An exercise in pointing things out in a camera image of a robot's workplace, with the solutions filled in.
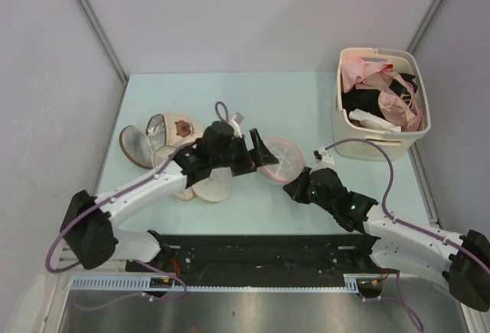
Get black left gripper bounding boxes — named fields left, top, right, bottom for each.
left=211, top=129, right=277, bottom=177

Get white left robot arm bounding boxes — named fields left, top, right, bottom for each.
left=60, top=121, right=279, bottom=272

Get white bra in basket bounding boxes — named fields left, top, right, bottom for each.
left=348, top=109, right=401, bottom=133

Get cream plastic laundry basket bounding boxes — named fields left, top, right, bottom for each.
left=332, top=47, right=431, bottom=161

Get silver brown-rimmed bra cup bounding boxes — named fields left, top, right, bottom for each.
left=119, top=126, right=153, bottom=169

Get black garment in basket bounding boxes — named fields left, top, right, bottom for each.
left=341, top=79, right=412, bottom=119

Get pink bras in basket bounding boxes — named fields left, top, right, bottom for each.
left=341, top=56, right=423, bottom=132

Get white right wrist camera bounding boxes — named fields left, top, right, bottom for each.
left=312, top=148, right=335, bottom=171

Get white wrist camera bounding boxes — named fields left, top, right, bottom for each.
left=312, top=148, right=335, bottom=171
left=228, top=113, right=243, bottom=138

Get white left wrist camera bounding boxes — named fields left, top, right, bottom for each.
left=228, top=113, right=243, bottom=138

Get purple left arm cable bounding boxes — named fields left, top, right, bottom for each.
left=45, top=101, right=230, bottom=311

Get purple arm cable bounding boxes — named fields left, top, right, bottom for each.
left=323, top=138, right=490, bottom=330
left=45, top=101, right=230, bottom=311

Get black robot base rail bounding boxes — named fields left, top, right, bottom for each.
left=126, top=234, right=390, bottom=282

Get white slotted cable duct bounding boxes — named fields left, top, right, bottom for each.
left=70, top=275, right=390, bottom=292

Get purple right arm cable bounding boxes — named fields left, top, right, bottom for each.
left=323, top=138, right=490, bottom=330

